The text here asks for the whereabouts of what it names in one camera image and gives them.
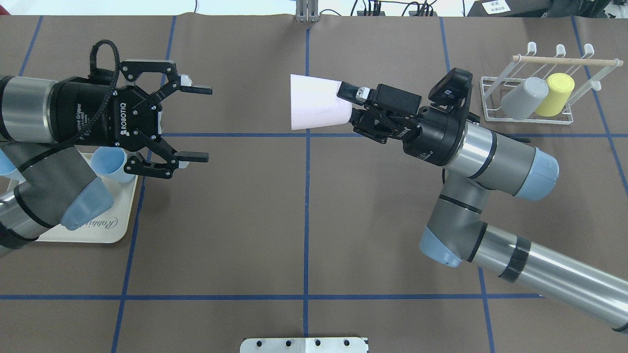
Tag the aluminium frame post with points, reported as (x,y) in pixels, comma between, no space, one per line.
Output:
(307,11)

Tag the grey metal base plate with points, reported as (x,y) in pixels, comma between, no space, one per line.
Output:
(305,345)

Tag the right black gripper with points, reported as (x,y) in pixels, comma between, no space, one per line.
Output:
(434,137)

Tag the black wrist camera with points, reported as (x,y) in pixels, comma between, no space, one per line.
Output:
(453,92)

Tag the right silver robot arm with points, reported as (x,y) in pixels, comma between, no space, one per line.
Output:
(482,166)

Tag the yellow plastic cup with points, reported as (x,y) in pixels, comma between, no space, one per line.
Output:
(560,88)

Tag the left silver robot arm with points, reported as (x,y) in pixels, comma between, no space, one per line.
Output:
(44,121)

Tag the white wire cup rack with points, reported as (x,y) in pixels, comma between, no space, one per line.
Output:
(586,71)

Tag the grey white cup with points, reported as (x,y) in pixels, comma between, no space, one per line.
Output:
(520,103)

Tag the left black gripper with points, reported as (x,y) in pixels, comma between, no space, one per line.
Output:
(81,113)

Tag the pink plastic cup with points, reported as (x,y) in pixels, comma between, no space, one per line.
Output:
(314,103)

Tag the cream plastic tray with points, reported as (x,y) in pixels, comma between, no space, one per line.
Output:
(108,227)

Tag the blue cup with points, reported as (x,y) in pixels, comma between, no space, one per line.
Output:
(109,162)
(8,169)

